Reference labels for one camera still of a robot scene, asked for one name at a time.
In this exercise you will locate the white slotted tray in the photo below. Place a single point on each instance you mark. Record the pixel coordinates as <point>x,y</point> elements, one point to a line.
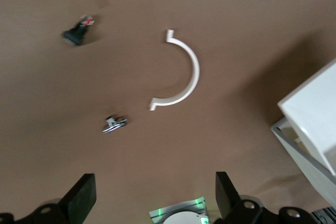
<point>315,108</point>

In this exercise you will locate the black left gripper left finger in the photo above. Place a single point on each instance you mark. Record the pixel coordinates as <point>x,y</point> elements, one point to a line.
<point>78,200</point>

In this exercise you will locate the black square push button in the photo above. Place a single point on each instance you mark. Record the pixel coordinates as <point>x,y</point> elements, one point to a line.
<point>77,33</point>

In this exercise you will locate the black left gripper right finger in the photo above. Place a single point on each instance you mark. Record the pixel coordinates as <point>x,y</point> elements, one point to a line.
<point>227,197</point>

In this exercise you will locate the metal tee fitting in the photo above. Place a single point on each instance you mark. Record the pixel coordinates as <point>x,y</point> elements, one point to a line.
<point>114,125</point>

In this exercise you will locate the white semicircular bracket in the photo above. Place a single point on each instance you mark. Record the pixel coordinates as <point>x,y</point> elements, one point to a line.
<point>195,72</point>

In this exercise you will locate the white cabinet drawer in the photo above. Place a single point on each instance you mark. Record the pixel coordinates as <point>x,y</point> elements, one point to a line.
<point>304,166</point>

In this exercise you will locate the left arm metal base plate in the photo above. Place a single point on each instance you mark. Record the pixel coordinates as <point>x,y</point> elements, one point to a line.
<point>183,204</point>

